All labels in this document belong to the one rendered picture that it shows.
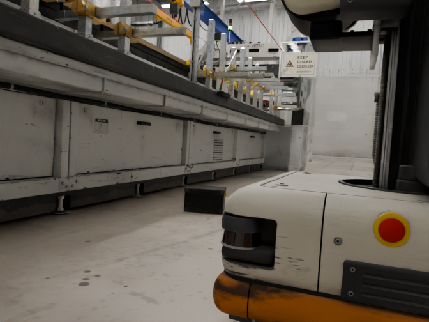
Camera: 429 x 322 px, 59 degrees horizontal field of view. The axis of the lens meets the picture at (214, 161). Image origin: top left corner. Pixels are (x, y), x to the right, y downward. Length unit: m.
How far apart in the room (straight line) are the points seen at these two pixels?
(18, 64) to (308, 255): 1.02
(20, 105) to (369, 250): 1.34
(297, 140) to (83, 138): 3.77
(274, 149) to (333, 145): 6.21
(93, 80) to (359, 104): 10.39
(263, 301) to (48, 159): 1.25
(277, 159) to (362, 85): 6.60
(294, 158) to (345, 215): 4.63
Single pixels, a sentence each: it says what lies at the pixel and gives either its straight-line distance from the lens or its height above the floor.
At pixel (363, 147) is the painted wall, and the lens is 11.51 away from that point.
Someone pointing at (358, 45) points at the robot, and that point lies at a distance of 0.97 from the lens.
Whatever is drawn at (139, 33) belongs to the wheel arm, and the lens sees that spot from 1.74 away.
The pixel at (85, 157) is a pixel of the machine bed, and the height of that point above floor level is 0.25.
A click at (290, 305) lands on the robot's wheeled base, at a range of 0.68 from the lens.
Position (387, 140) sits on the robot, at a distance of 0.89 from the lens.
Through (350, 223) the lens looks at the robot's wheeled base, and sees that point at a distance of 0.64.
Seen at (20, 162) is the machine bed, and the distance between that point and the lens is 1.63.
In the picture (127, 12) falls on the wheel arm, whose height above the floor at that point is 0.80.
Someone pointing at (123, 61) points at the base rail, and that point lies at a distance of 1.66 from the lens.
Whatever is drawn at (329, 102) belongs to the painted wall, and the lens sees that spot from 11.61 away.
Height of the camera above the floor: 0.36
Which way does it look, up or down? 3 degrees down
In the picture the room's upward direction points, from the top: 3 degrees clockwise
